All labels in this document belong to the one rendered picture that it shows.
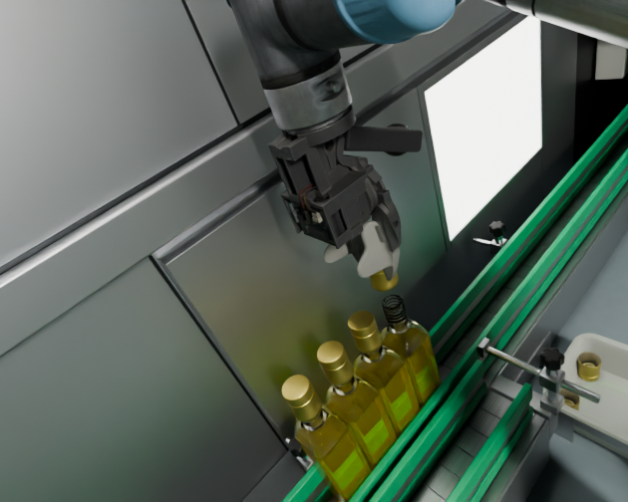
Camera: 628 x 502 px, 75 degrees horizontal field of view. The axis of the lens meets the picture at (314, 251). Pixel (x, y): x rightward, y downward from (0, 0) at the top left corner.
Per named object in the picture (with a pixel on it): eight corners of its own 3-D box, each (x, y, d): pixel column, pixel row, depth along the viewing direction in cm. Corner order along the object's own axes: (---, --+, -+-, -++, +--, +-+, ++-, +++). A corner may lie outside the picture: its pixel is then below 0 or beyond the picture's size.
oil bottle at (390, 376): (401, 413, 70) (371, 331, 58) (430, 432, 66) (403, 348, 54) (381, 439, 68) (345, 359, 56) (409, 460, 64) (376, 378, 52)
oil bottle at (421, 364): (421, 388, 72) (395, 305, 61) (449, 405, 68) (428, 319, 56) (402, 412, 70) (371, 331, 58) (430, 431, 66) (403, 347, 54)
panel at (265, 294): (532, 148, 103) (528, -1, 85) (544, 149, 101) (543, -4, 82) (267, 416, 66) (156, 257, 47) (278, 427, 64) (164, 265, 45)
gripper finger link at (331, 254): (325, 281, 53) (308, 227, 47) (356, 254, 55) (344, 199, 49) (342, 292, 51) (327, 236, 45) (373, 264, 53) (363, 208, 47)
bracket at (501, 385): (502, 394, 74) (500, 371, 70) (559, 423, 67) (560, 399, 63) (492, 409, 72) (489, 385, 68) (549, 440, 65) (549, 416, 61)
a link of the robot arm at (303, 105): (305, 59, 41) (363, 52, 35) (320, 104, 44) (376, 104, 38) (247, 91, 38) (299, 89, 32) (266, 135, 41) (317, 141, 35)
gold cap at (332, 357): (339, 357, 53) (329, 335, 51) (359, 370, 51) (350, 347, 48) (321, 376, 52) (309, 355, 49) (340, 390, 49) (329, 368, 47)
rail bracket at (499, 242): (482, 262, 93) (476, 213, 85) (512, 271, 88) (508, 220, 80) (472, 273, 91) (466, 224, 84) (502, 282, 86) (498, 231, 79)
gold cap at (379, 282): (384, 269, 55) (376, 244, 53) (404, 278, 52) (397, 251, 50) (366, 286, 54) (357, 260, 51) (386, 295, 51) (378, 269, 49)
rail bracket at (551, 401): (489, 366, 71) (482, 317, 64) (601, 419, 59) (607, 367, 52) (480, 378, 70) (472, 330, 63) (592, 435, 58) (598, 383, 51)
